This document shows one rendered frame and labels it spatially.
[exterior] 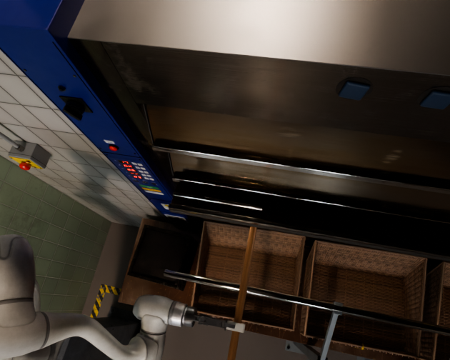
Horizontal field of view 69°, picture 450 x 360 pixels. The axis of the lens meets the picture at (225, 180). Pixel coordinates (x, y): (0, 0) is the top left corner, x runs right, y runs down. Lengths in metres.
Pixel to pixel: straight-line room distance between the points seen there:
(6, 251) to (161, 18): 0.74
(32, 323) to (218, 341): 1.71
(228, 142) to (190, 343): 1.93
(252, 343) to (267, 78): 2.15
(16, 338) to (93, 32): 0.77
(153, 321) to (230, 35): 1.08
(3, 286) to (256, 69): 0.83
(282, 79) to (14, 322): 0.88
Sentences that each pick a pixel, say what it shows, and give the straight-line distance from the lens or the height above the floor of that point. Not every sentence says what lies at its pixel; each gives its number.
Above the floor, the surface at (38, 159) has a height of 1.47.
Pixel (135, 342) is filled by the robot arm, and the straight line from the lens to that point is 1.41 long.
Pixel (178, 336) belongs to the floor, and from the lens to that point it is 2.64.
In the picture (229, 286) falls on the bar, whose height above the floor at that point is 1.18.
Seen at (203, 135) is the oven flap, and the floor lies 1.78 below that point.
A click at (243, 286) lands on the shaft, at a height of 1.21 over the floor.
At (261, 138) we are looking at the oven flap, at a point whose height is 1.79.
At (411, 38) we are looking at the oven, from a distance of 0.71.
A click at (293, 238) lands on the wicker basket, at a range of 1.81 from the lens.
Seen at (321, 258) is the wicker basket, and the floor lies 0.65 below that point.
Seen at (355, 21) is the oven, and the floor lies 2.10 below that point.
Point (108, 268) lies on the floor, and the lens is 2.83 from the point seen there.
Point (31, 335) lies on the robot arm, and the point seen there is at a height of 1.67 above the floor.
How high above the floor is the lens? 2.58
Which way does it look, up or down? 68 degrees down
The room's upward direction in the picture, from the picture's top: 13 degrees counter-clockwise
